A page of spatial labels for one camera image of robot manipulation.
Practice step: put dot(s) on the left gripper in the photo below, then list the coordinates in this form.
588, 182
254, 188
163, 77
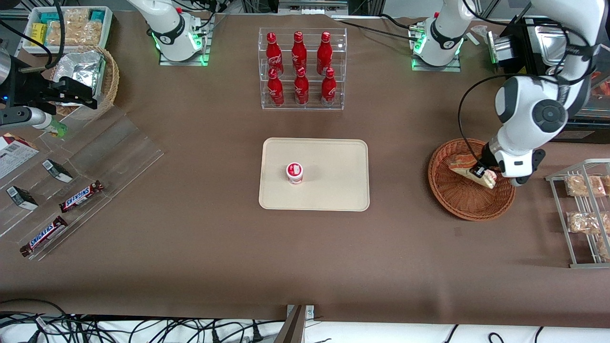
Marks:
486, 157

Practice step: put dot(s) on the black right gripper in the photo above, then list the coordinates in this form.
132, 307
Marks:
29, 88

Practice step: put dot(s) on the triangle sandwich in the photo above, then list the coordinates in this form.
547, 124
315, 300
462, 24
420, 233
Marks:
464, 169

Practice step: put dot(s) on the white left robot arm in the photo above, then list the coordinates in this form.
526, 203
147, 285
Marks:
524, 109

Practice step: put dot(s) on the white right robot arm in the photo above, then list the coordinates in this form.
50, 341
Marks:
167, 24

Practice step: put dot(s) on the brown woven round basket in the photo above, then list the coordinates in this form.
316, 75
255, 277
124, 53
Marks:
464, 202

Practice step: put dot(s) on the light woven basket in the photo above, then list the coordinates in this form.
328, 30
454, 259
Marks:
110, 81

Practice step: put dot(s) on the cream plastic tray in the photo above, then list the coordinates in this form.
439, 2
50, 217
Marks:
329, 181

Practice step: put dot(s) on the silver foil bag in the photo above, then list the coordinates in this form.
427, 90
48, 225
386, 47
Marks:
81, 69

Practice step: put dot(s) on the clear bag of crackers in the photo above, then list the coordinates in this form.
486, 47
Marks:
83, 26
59, 32

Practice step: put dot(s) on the clear acrylic tiered display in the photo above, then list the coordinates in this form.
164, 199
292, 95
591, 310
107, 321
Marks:
119, 147

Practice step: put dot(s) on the yellow snack pack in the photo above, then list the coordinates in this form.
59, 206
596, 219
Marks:
38, 34

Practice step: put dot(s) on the white plastic bin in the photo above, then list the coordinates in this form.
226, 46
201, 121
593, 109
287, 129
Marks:
108, 28

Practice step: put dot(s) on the small black white box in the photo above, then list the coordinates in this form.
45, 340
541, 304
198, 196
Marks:
21, 197
57, 170

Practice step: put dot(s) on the teal snack pack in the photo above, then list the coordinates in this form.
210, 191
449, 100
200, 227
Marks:
96, 15
47, 18

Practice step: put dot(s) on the red white paper box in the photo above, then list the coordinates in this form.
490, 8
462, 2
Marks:
14, 157

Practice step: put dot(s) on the Snickers chocolate bar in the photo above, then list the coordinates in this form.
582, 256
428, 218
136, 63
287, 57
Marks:
81, 196
44, 236

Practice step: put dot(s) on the clear bag of snacks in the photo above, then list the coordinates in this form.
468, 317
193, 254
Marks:
585, 186
604, 248
584, 222

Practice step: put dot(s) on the white paper tag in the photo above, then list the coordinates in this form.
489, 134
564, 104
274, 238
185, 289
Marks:
479, 34

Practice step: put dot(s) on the red cola bottle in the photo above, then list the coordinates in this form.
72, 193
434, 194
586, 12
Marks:
301, 88
328, 88
275, 88
325, 50
299, 50
271, 50

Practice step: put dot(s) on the clear acrylic bottle rack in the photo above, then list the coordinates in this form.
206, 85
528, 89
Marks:
312, 102

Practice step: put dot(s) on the red white yogurt cup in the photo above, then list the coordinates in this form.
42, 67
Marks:
295, 173

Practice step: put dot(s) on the brown table cover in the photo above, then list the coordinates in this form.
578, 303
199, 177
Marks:
214, 267

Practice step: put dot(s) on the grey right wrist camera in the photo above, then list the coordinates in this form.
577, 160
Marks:
28, 118

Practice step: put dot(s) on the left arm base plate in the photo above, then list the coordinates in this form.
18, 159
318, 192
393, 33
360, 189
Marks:
436, 67

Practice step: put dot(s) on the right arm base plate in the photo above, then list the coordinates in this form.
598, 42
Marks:
183, 60

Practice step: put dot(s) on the aluminium frame profile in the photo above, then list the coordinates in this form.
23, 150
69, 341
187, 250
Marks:
312, 5

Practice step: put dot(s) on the metal table bracket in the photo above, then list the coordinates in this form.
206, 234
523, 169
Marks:
295, 326

